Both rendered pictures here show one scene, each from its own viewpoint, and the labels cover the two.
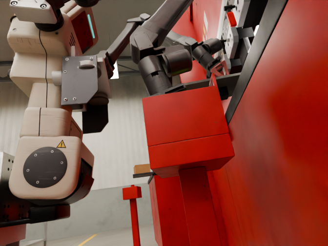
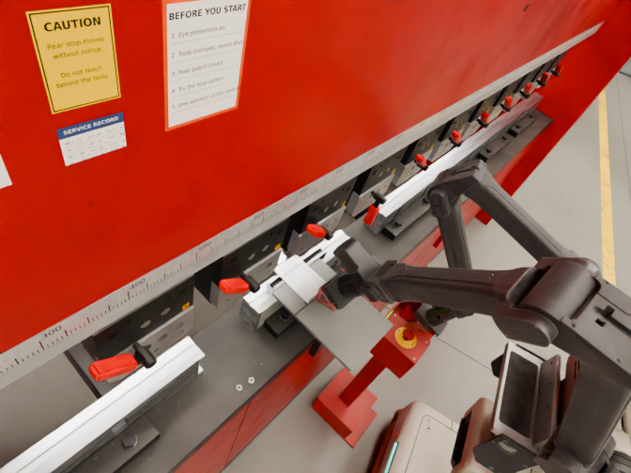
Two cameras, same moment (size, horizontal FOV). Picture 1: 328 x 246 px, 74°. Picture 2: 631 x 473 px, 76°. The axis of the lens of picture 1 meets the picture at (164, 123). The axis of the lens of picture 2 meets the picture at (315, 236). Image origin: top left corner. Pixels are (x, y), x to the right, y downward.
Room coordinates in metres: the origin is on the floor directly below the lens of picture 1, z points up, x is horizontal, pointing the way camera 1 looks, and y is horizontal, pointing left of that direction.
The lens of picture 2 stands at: (1.38, -0.12, 1.85)
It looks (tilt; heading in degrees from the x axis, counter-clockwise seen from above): 47 degrees down; 202
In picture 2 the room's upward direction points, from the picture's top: 22 degrees clockwise
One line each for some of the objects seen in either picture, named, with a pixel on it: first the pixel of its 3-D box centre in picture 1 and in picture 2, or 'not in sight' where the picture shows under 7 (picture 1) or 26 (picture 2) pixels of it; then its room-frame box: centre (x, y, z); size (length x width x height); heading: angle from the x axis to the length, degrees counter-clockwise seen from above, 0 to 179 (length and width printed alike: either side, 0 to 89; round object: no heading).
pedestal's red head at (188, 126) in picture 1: (184, 132); (407, 330); (0.51, -0.05, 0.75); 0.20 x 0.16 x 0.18; 177
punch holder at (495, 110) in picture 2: not in sight; (493, 96); (-0.19, -0.30, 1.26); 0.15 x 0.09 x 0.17; 176
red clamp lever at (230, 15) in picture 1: (232, 15); (372, 208); (0.64, -0.31, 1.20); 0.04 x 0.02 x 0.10; 86
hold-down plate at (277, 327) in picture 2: not in sight; (308, 298); (0.75, -0.32, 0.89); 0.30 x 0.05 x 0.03; 176
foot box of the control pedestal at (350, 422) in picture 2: not in sight; (348, 406); (0.51, -0.02, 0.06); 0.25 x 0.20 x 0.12; 87
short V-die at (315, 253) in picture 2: not in sight; (298, 268); (0.76, -0.38, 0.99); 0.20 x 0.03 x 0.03; 176
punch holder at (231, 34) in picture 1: (235, 34); (311, 206); (0.81, -0.38, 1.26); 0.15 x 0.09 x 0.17; 176
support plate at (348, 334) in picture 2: (217, 89); (333, 310); (0.80, -0.23, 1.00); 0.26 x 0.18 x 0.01; 86
